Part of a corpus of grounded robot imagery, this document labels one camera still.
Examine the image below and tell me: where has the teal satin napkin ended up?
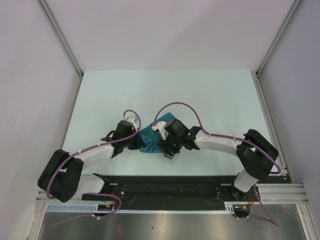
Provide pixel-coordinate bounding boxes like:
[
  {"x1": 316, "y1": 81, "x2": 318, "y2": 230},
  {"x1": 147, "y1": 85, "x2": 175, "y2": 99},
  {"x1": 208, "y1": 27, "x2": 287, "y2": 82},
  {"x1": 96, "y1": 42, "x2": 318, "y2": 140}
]
[{"x1": 140, "y1": 112, "x2": 175, "y2": 154}]

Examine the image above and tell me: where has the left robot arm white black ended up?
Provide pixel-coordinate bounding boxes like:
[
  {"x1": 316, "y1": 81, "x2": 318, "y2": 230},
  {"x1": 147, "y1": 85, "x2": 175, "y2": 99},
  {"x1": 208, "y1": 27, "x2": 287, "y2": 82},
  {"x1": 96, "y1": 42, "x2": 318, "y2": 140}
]
[{"x1": 37, "y1": 115, "x2": 145, "y2": 203}]

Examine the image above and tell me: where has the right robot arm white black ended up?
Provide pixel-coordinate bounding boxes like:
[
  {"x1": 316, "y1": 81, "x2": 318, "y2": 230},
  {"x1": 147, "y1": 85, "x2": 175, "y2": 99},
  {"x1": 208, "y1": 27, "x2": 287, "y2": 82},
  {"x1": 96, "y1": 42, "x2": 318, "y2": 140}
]
[{"x1": 152, "y1": 118, "x2": 279, "y2": 201}]

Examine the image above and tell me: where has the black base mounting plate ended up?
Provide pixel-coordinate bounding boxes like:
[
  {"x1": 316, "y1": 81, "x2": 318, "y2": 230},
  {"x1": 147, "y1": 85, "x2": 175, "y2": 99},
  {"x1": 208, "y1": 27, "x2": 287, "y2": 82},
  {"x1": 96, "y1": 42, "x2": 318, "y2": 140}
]
[{"x1": 81, "y1": 174, "x2": 292, "y2": 221}]

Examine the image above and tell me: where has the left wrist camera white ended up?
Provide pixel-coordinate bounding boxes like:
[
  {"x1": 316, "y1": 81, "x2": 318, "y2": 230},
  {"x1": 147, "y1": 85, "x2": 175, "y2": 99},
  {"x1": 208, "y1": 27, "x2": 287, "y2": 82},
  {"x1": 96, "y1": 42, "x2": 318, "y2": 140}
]
[{"x1": 122, "y1": 115, "x2": 138, "y2": 131}]

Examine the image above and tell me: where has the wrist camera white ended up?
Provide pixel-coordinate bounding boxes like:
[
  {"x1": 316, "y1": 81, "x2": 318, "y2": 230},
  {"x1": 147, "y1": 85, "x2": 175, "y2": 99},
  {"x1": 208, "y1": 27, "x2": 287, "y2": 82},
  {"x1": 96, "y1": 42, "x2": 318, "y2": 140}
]
[
  {"x1": 152, "y1": 121, "x2": 169, "y2": 140},
  {"x1": 122, "y1": 115, "x2": 138, "y2": 131}
]

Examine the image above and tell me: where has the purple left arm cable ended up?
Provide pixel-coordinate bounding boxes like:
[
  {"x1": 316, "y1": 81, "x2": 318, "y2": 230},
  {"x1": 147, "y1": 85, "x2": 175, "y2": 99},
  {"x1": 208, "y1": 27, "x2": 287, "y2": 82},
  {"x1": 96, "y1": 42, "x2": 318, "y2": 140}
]
[{"x1": 46, "y1": 109, "x2": 141, "y2": 226}]

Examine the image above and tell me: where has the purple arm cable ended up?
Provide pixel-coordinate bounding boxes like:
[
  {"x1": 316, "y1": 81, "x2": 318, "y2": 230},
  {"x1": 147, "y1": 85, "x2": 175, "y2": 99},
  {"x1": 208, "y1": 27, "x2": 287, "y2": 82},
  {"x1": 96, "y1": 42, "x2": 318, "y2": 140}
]
[
  {"x1": 46, "y1": 109, "x2": 141, "y2": 226},
  {"x1": 153, "y1": 101, "x2": 282, "y2": 227}
]

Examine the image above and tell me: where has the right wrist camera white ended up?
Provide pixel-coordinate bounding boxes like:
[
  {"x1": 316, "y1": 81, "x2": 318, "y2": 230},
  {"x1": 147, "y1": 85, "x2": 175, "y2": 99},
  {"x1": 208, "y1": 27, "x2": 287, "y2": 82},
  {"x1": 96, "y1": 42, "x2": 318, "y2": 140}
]
[{"x1": 152, "y1": 121, "x2": 169, "y2": 140}]

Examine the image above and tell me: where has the right aluminium side rail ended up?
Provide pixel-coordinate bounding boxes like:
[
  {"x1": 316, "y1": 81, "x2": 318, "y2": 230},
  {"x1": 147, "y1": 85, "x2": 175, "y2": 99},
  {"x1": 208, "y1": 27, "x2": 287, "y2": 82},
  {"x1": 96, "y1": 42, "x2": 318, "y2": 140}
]
[{"x1": 251, "y1": 71, "x2": 290, "y2": 176}]

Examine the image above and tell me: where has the white slotted cable duct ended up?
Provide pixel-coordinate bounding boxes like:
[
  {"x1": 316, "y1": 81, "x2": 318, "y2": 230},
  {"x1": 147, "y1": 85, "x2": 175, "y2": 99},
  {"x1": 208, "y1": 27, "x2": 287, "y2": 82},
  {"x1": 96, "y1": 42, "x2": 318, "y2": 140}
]
[{"x1": 46, "y1": 203, "x2": 235, "y2": 215}]

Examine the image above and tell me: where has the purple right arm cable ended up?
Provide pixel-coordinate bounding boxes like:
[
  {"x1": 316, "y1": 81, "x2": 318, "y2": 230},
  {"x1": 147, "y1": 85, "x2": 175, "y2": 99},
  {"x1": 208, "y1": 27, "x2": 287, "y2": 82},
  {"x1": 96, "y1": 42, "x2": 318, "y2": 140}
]
[{"x1": 153, "y1": 101, "x2": 282, "y2": 227}]

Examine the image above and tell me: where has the right aluminium corner post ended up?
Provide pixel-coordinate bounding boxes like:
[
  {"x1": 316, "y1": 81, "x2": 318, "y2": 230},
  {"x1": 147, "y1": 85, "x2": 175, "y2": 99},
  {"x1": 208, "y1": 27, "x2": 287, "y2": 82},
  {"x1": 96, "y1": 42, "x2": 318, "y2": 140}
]
[{"x1": 255, "y1": 0, "x2": 304, "y2": 78}]

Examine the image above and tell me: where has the aluminium corner post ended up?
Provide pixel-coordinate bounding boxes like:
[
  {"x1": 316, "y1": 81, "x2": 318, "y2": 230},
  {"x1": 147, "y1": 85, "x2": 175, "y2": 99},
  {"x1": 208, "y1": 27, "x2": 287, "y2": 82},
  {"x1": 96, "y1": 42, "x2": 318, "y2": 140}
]
[
  {"x1": 36, "y1": 0, "x2": 84, "y2": 79},
  {"x1": 255, "y1": 0, "x2": 304, "y2": 78}
]

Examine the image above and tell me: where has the left aluminium corner post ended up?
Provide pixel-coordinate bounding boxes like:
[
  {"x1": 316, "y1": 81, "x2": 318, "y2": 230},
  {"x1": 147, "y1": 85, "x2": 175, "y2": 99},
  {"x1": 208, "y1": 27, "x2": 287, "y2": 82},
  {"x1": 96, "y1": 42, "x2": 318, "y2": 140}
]
[{"x1": 36, "y1": 0, "x2": 84, "y2": 79}]

